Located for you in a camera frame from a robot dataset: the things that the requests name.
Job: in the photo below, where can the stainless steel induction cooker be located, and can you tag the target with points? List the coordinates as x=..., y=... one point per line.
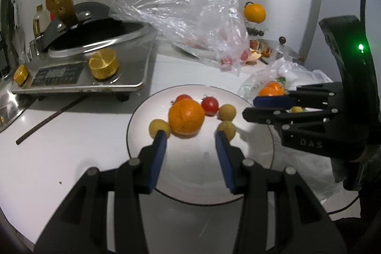
x=128, y=75

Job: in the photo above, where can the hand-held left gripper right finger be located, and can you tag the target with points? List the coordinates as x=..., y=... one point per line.
x=224, y=161

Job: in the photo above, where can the orange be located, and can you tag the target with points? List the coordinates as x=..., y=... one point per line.
x=186, y=117
x=271, y=90
x=254, y=13

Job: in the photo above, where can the clear glass container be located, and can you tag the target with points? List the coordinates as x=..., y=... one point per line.
x=35, y=48

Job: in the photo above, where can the dark brown chopstick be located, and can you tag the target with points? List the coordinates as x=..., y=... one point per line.
x=50, y=121

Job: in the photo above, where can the clear plastic bag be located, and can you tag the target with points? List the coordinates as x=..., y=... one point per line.
x=184, y=16

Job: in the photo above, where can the small steel pot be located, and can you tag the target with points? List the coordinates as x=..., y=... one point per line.
x=284, y=50

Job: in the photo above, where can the cooking oil bottle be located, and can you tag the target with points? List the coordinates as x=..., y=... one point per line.
x=40, y=22

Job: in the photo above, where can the row of dark round beads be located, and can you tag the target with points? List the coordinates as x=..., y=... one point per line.
x=255, y=31

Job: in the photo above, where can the black metal rack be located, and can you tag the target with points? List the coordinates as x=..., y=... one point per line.
x=7, y=19

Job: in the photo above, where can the pile of cherry tomatoes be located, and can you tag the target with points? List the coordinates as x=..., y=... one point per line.
x=227, y=60

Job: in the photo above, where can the cut apple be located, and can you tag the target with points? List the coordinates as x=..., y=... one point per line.
x=254, y=57

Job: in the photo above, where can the red cherry tomato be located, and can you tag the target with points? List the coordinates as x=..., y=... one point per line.
x=210, y=106
x=183, y=98

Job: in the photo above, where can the stainless steel wok lid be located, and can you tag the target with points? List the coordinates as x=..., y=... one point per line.
x=10, y=105

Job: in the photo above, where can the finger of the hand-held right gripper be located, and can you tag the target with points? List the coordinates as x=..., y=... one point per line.
x=259, y=116
x=271, y=101

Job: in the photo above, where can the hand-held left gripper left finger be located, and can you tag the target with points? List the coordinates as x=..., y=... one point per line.
x=157, y=158

